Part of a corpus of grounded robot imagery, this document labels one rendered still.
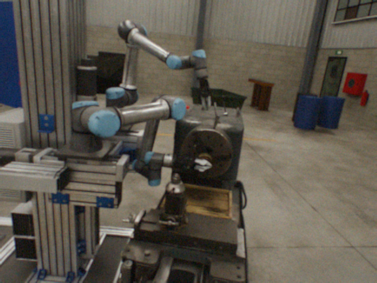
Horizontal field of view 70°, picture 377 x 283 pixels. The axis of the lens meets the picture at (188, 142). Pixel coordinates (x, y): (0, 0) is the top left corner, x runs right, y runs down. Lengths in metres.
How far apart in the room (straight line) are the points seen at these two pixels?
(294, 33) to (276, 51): 1.02
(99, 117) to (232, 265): 0.79
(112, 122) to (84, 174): 0.33
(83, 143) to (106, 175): 0.19
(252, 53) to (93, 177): 11.29
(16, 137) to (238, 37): 11.08
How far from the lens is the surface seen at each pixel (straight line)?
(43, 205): 1.83
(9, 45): 6.69
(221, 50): 11.94
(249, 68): 12.31
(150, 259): 1.11
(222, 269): 1.11
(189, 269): 1.18
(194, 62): 1.67
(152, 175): 1.52
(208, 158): 1.52
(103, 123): 1.20
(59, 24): 1.55
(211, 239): 1.12
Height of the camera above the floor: 1.64
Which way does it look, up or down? 18 degrees down
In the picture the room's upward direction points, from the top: 5 degrees clockwise
